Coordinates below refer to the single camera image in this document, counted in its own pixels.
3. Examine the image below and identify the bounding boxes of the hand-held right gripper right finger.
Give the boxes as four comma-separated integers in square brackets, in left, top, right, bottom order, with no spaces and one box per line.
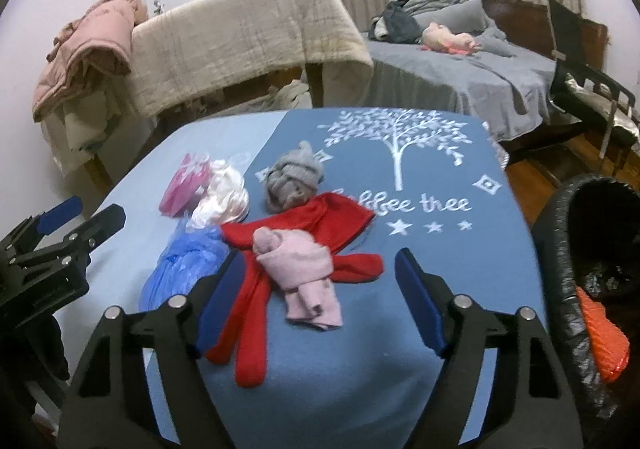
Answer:
[394,248,585,449]

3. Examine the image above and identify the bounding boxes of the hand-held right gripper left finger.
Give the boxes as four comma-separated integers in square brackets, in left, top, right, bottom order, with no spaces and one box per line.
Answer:
[57,249,248,449]

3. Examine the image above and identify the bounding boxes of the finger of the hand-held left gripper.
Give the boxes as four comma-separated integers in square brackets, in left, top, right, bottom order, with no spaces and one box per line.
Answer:
[0,195,83,250]
[15,204,127,280]

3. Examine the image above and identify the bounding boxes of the blue plastic bag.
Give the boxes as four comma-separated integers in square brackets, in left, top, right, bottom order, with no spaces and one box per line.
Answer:
[140,221,236,312]

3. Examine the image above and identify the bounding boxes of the pink sock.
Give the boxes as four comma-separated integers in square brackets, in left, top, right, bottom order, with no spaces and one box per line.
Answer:
[252,227,344,331]

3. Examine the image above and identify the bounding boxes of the pink plastic bag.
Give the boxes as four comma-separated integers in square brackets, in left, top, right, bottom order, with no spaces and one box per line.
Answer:
[158,152,213,217]

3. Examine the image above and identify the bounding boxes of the white plastic bag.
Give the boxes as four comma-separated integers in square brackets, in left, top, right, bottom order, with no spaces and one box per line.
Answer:
[185,160,250,232]

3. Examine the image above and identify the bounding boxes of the red stockings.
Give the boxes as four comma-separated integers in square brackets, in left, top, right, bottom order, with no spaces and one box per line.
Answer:
[206,192,385,389]

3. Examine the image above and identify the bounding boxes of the grey sock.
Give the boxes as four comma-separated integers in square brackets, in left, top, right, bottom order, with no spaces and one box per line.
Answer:
[263,140,326,216]

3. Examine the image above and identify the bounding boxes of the waste bin with black liner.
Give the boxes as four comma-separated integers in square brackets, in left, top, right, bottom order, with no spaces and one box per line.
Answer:
[531,175,640,449]

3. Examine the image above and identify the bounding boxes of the orange foam net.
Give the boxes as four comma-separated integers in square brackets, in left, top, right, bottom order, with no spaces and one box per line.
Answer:
[575,286,631,384]

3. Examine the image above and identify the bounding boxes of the cream cloth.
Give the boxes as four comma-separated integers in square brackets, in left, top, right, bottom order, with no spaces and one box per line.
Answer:
[42,89,131,174]

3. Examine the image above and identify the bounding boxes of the blue tree-print tablecloth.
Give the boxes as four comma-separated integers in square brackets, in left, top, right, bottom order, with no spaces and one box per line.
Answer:
[52,106,551,449]

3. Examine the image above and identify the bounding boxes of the pink padded jacket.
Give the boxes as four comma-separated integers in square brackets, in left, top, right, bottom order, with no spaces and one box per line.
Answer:
[32,0,148,122]

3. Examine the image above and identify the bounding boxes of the grey quilted mat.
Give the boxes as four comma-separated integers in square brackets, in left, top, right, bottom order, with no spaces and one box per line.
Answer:
[482,121,511,170]

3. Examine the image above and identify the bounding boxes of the grey-beige cloth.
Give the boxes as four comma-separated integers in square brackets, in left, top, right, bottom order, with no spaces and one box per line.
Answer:
[270,79,315,110]

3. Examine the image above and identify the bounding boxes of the beige blanket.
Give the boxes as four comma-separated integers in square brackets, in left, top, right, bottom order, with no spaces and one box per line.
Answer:
[125,0,373,118]

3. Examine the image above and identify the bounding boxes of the bed with grey sheet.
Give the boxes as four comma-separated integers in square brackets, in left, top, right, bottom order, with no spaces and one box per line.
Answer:
[362,11,563,144]

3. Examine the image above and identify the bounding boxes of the pink plush toy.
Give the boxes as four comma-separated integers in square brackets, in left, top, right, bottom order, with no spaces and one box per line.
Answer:
[420,21,483,54]

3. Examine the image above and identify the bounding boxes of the silver cushion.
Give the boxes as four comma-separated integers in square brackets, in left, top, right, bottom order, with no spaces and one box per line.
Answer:
[562,73,640,144]

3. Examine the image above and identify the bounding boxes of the dark grey clothes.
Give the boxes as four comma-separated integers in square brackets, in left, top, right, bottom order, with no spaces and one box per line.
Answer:
[382,3,423,42]

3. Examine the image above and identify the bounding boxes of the grey duvet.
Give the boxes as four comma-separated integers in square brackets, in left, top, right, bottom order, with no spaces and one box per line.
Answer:
[402,0,523,57]

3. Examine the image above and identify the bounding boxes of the brown wooden headboard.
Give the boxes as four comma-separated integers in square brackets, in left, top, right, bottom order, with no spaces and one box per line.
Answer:
[470,0,608,62]

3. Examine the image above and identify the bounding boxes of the black cantilever chair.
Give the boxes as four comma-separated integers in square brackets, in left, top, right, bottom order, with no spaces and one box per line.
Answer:
[545,0,640,157]

